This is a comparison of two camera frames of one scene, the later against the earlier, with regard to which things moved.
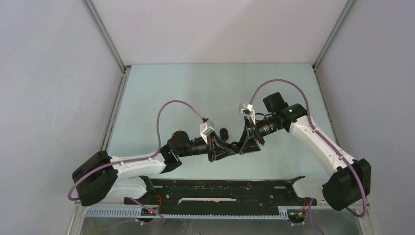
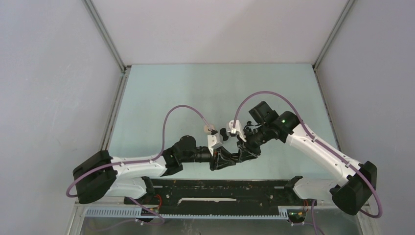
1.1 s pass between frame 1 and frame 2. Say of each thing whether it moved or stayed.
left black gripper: moved
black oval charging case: stayed
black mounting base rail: stayed
